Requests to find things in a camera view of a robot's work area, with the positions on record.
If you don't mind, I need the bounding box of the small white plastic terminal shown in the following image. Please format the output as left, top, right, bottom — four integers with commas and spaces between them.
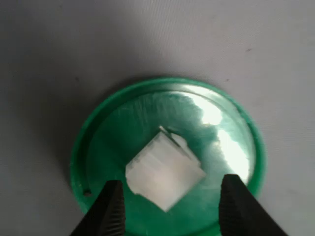
125, 125, 208, 213

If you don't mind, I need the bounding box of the round green lid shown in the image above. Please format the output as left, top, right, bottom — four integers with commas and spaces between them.
69, 76, 268, 236

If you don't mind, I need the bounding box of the dark grey mat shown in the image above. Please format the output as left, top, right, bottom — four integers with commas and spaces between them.
0, 0, 315, 236

